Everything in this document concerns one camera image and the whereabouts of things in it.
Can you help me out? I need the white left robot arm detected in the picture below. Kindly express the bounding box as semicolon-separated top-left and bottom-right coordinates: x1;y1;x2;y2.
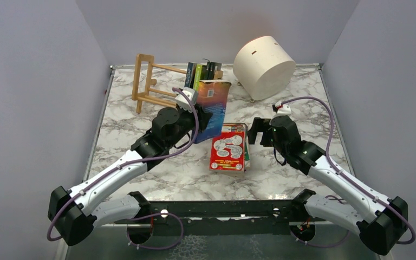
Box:
47;105;212;246

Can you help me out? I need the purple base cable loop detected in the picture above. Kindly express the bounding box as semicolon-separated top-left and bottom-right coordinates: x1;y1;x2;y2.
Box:
126;211;185;251

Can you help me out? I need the cream cylindrical lamp shade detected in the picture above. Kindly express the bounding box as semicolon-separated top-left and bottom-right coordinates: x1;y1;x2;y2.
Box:
233;36;296;101

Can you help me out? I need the red spine paperback book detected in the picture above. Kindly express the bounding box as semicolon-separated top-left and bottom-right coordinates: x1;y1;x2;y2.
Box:
209;123;248;177

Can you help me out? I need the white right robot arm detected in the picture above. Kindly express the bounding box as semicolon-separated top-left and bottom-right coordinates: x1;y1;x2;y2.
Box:
248;115;408;255

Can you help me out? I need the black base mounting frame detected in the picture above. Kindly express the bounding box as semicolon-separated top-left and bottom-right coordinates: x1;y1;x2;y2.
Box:
116;192;317;241

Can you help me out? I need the dark green hardcover book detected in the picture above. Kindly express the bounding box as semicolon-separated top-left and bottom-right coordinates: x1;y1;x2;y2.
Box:
209;62;222;80

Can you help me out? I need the blue cover paperback book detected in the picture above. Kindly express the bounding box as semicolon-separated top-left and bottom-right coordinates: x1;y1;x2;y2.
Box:
194;80;232;144

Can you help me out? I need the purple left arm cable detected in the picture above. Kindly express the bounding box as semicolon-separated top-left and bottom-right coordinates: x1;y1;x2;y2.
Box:
46;87;200;242

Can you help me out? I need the wooden dowel rack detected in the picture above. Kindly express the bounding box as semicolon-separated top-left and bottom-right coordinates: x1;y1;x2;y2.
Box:
131;54;224;115

